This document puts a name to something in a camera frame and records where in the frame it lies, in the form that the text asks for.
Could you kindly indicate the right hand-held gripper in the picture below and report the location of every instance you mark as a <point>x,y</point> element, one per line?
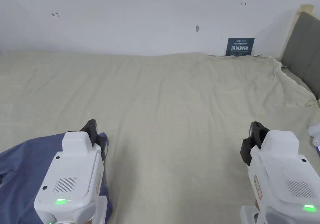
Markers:
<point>282,174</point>

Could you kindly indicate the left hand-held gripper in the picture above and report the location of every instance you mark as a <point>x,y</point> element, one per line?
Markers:
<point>72,174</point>

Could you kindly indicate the dark blue shirt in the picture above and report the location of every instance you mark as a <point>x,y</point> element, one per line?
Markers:
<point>25,159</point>

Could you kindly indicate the white plush toy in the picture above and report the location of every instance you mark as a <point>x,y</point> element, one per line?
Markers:
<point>315,132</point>

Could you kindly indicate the phone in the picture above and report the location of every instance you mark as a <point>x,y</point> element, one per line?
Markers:
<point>318,151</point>

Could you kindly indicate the bed with beige sheet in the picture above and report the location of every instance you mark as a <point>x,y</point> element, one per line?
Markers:
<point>162,104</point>

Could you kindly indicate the dark blue printed sign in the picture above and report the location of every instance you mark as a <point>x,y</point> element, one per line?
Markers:
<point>240,47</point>

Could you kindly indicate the grey padded headboard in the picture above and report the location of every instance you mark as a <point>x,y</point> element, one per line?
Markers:
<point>303,46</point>

